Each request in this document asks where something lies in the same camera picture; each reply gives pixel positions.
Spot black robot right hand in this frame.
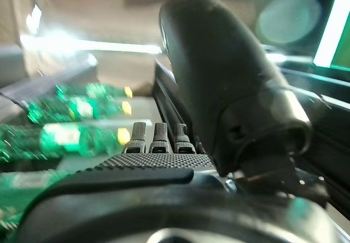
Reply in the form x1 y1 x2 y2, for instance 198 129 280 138
15 0 341 243

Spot green plastic soda bottle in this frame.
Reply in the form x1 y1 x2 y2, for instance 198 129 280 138
0 169 72 240
26 96 132 125
0 121 131 163
56 83 134 99

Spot round pale green disc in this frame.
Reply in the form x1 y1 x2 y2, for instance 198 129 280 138
255 0 323 46

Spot green sign with white edge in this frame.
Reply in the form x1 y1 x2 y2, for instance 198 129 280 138
313 0 350 71

